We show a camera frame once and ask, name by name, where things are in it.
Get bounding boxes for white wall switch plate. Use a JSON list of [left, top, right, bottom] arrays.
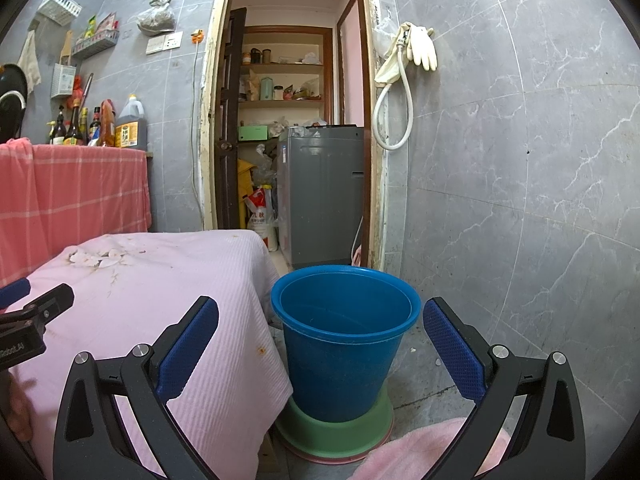
[[146, 31, 184, 56]]

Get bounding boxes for pink blanket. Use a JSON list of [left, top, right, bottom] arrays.
[[0, 229, 293, 480]]

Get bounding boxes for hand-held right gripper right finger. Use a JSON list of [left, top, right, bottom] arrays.
[[422, 296, 587, 480]]

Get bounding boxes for orange sauce bottle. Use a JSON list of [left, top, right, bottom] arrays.
[[97, 100, 117, 148]]

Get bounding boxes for pile of plastic bags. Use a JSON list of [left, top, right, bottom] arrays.
[[250, 142, 279, 188]]

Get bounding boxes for beige hanging cloth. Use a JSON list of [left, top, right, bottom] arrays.
[[17, 30, 42, 96]]

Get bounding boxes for white shower hose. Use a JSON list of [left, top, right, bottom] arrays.
[[374, 22, 416, 151]]

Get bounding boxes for white red rice sack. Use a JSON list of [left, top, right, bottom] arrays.
[[245, 187, 280, 252]]

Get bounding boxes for wooden door frame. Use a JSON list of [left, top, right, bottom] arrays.
[[200, 0, 387, 271]]

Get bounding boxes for blue plastic bucket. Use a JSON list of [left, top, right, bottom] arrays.
[[271, 265, 421, 423]]

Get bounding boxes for cream rubber gloves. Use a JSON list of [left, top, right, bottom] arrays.
[[407, 22, 438, 72]]

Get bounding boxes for person's left hand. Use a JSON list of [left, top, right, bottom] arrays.
[[0, 367, 38, 441]]

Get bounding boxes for dark brown door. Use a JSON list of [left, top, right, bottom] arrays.
[[215, 7, 248, 231]]

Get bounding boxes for hanging plastic bag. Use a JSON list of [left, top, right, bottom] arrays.
[[137, 0, 177, 37]]

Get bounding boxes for pink fluffy pajamas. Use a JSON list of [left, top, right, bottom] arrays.
[[350, 417, 511, 480]]

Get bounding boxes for metal utensil holder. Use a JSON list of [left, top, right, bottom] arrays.
[[50, 62, 76, 100]]

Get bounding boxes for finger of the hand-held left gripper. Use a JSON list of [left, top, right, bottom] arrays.
[[0, 282, 76, 326], [0, 277, 32, 311]]

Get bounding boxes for grey wall shelf basket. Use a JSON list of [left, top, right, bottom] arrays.
[[71, 30, 121, 59]]

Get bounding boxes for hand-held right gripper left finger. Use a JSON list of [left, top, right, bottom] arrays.
[[52, 296, 221, 480]]

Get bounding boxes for red plaid cloth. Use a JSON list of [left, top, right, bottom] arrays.
[[0, 137, 152, 286]]

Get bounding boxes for black wok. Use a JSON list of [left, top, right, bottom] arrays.
[[0, 64, 28, 143]]

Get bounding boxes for white wall cable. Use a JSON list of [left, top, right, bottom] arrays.
[[191, 42, 201, 196]]

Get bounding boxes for grey washing machine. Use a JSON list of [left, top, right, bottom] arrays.
[[276, 126, 366, 270]]

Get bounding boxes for white plastic basket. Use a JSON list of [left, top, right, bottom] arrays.
[[37, 0, 83, 26]]

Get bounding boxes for seasoning packets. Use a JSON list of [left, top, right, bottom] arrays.
[[82, 12, 121, 41]]

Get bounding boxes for green plastic basin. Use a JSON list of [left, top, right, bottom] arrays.
[[275, 392, 395, 458]]

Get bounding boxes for cooking oil jug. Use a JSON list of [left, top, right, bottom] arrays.
[[115, 94, 148, 151]]

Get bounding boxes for wooden shelf unit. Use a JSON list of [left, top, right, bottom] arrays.
[[239, 25, 335, 127]]

